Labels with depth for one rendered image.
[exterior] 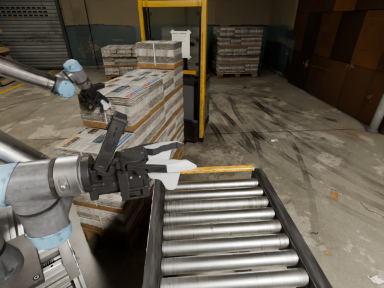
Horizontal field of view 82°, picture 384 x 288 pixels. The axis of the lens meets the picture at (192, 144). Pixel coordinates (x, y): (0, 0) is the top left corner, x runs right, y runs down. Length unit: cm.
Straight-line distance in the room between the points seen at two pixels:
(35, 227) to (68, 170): 13
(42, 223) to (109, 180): 14
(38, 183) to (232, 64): 644
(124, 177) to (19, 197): 17
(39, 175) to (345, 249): 201
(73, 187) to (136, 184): 11
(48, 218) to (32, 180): 9
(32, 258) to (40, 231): 40
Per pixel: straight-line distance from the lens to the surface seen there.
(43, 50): 912
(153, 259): 82
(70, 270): 96
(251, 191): 106
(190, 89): 293
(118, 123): 41
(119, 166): 43
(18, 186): 48
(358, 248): 219
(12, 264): 90
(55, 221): 53
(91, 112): 161
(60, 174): 45
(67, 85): 116
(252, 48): 682
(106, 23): 838
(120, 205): 152
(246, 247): 87
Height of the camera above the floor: 147
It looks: 29 degrees down
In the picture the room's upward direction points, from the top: straight up
